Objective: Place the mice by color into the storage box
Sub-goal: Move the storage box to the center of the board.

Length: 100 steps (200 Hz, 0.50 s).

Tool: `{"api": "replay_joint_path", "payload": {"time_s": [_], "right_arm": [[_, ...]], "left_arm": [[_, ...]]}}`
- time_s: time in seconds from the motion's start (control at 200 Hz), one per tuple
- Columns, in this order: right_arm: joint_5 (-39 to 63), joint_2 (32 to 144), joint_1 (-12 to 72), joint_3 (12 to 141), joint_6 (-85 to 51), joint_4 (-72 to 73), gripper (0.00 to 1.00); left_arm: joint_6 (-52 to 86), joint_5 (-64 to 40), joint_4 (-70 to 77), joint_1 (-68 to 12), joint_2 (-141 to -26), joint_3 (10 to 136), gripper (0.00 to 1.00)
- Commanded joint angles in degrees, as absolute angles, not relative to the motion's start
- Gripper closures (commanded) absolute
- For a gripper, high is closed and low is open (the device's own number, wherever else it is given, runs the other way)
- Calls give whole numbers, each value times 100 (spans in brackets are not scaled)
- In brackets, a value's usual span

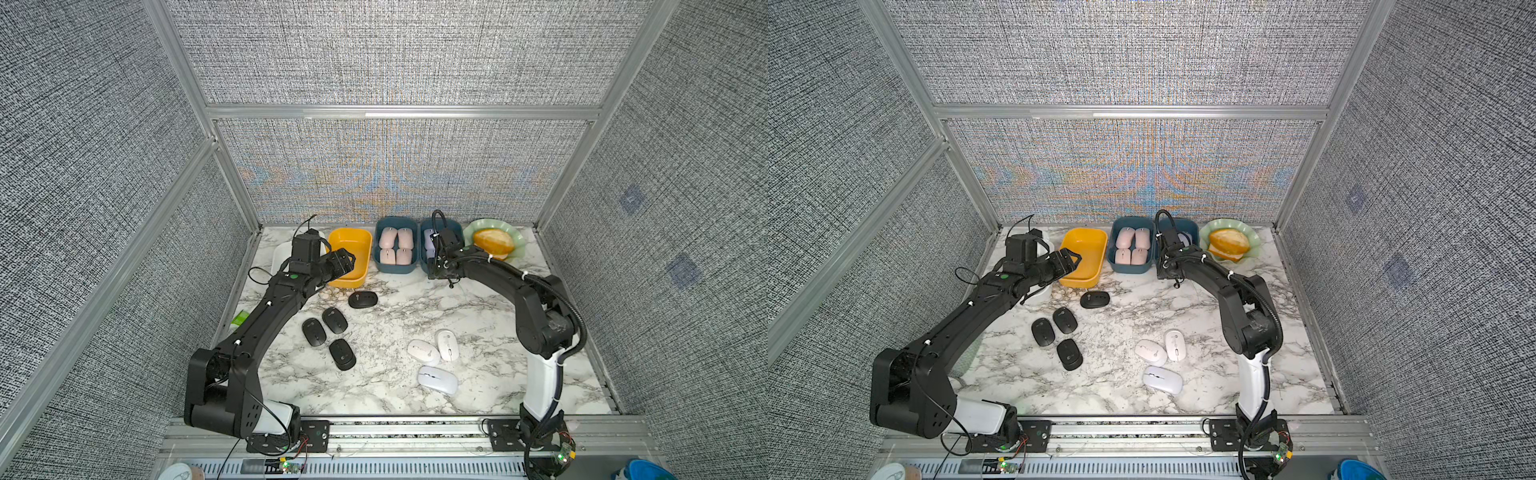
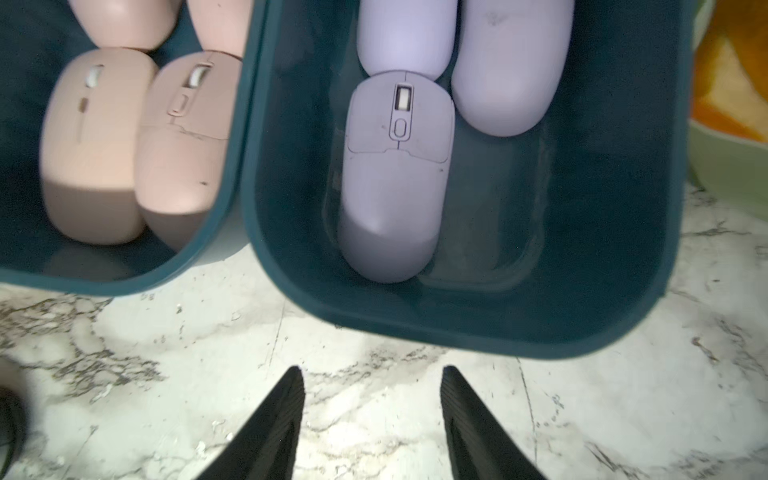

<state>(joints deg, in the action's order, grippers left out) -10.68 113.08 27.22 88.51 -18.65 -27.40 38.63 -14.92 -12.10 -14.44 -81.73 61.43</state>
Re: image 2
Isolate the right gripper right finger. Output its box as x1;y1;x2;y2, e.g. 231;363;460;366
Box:
440;366;544;480

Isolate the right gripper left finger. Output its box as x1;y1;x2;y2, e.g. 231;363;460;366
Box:
198;366;306;480

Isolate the teal storage box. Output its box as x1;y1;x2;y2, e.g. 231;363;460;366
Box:
241;1;696;359
1;1;268;296

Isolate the purple mouse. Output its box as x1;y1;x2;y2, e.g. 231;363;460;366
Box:
357;0;458;80
337;71;455;283
451;0;575;137

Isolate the purple mouse front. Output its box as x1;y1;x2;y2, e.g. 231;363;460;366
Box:
451;0;575;137

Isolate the pink mouse with scroll wheel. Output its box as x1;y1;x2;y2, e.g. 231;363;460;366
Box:
186;0;254;58

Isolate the black mouse near yellow box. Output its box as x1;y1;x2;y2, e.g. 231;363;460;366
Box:
1;357;30;479

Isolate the green wavy plate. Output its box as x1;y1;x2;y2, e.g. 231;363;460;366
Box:
688;1;767;220

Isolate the round bread bun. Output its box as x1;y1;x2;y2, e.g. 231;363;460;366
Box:
691;0;767;144

